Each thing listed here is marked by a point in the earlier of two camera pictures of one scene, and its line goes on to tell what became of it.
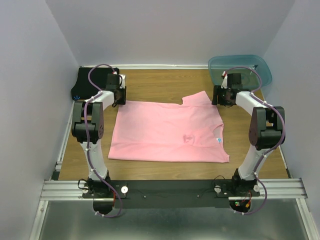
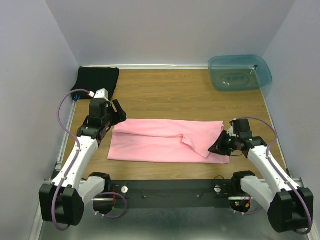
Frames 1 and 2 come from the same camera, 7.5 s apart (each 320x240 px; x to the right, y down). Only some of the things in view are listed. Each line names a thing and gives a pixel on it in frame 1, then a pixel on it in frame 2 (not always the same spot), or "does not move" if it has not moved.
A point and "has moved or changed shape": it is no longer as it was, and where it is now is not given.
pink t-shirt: (190, 132) has moved or changed shape
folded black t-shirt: (84, 89) does not move
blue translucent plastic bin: (255, 72) does not move
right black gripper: (222, 99) → (224, 143)
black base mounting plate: (171, 194) does not move
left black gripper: (121, 96) → (115, 116)
